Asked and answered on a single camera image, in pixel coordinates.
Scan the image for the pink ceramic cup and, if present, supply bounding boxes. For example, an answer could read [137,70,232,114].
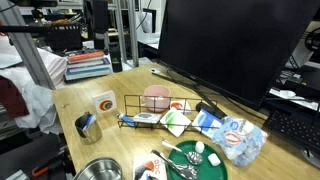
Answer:
[143,84,172,113]

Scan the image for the white card red print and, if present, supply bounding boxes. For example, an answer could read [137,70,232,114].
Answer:
[169,98,192,114]

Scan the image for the white card green print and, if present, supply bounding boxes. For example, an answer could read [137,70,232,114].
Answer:
[159,106,192,138]

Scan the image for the small blue white tube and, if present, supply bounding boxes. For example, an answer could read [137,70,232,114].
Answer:
[116,112,136,128]

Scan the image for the black upright box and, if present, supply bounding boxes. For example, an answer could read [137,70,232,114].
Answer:
[108,41,124,74]

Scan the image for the blue white packet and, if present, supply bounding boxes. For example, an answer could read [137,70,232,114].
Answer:
[191,108,224,140]

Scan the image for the white standing card box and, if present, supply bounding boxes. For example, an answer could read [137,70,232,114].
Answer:
[92,90,118,115]

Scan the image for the white marshmallow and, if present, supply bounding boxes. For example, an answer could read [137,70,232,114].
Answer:
[207,152,222,167]
[194,140,206,155]

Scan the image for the small steel spoon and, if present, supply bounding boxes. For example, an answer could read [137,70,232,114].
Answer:
[161,139,204,166]

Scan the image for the stack of books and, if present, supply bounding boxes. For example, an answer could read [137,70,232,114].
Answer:
[64,49,113,82]

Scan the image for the abc picture card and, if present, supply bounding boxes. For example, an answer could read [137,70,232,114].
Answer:
[132,152,168,180]

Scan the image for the small steel pitcher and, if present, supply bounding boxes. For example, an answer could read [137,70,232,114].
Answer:
[74,111,103,145]

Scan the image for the large steel spoon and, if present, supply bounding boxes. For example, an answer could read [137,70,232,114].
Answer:
[151,149,200,180]

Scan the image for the large black monitor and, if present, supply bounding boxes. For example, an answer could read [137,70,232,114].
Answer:
[157,0,320,112]

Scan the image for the green round plate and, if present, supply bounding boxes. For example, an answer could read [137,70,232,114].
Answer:
[167,139,229,180]

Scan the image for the clear plastic bag blue print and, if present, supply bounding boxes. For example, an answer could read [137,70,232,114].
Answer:
[211,115,269,167]

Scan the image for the steel pot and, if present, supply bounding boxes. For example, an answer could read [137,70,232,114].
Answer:
[72,157,124,180]

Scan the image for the white cloth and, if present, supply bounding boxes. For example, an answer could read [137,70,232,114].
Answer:
[0,34,68,135]

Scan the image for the black keyboard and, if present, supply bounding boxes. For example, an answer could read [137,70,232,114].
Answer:
[262,109,320,155]

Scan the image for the dark red cloth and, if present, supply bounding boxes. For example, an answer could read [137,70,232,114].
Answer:
[0,75,31,120]

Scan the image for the black wire rack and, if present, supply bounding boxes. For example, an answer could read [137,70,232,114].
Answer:
[117,94,220,135]

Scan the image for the upright aluminium frame posts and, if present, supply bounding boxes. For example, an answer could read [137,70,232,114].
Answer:
[114,0,141,68]

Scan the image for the blue handled utensil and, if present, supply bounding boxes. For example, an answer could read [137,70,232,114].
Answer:
[82,113,98,131]

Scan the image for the slanted aluminium frame post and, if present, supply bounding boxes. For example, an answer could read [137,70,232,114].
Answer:
[0,0,57,91]

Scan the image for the orange handled tool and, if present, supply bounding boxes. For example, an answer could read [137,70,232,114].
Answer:
[31,155,65,178]

